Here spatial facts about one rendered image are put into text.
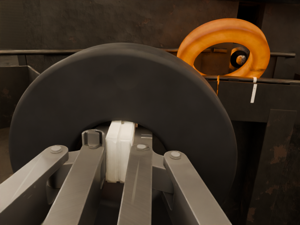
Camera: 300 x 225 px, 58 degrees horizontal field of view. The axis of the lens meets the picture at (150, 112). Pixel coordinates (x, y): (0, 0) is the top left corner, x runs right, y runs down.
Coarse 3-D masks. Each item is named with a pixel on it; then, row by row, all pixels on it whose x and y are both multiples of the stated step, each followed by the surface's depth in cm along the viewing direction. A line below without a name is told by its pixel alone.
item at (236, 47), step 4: (236, 44) 67; (240, 44) 67; (232, 48) 67; (236, 48) 67; (240, 48) 67; (244, 48) 67; (232, 52) 67; (248, 52) 67; (248, 56) 68; (232, 68) 69; (236, 68) 69
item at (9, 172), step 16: (0, 80) 48; (16, 80) 50; (32, 80) 48; (0, 96) 49; (16, 96) 50; (0, 112) 50; (0, 128) 51; (0, 144) 45; (0, 160) 40; (0, 176) 36
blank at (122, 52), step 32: (64, 64) 16; (96, 64) 16; (128, 64) 16; (160, 64) 15; (32, 96) 17; (64, 96) 16; (96, 96) 16; (128, 96) 16; (160, 96) 16; (192, 96) 16; (32, 128) 17; (64, 128) 17; (160, 128) 17; (192, 128) 17; (224, 128) 17; (192, 160) 18; (224, 160) 17; (160, 192) 19; (224, 192) 18; (96, 224) 20; (160, 224) 20
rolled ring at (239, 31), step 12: (204, 24) 50; (216, 24) 49; (228, 24) 48; (240, 24) 49; (252, 24) 50; (192, 36) 51; (204, 36) 49; (216, 36) 49; (228, 36) 49; (240, 36) 49; (252, 36) 49; (264, 36) 51; (180, 48) 54; (192, 48) 52; (204, 48) 51; (252, 48) 51; (264, 48) 51; (192, 60) 54; (252, 60) 54; (264, 60) 54; (240, 72) 59; (252, 72) 56
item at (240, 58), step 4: (236, 52) 67; (240, 52) 66; (244, 52) 67; (232, 56) 67; (236, 56) 66; (240, 56) 66; (244, 56) 66; (232, 60) 67; (236, 60) 66; (240, 60) 66; (244, 60) 66; (232, 64) 68; (236, 64) 67; (240, 64) 66
